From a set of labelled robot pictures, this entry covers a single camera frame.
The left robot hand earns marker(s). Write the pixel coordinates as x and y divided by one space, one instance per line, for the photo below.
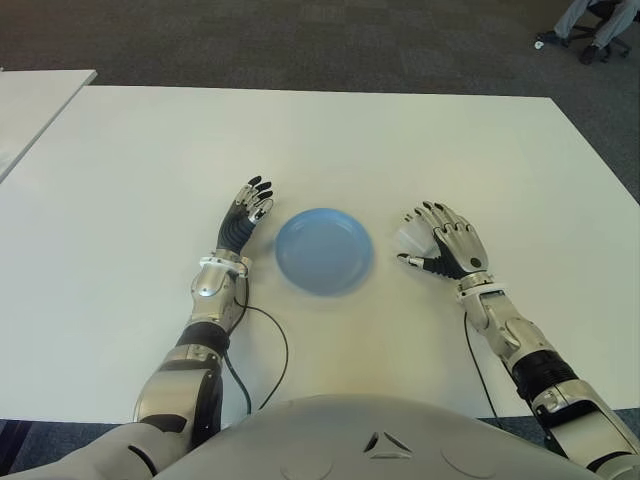
234 230

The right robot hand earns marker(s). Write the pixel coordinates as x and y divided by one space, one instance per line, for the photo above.
462 250

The white charger plug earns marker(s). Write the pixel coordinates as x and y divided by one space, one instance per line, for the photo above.
412 240

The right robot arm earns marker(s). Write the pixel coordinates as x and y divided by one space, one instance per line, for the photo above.
530 350

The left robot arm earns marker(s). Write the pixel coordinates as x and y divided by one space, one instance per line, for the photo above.
207 310

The blue round plate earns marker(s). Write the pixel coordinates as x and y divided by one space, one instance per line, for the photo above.
324 252

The grey robot torso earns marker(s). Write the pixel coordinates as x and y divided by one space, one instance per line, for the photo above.
340 445

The white side table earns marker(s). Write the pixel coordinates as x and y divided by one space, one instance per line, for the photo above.
35 107

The black office chair base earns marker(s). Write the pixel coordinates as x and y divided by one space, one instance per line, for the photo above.
585 30

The seated person legs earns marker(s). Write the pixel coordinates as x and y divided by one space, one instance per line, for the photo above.
607 25

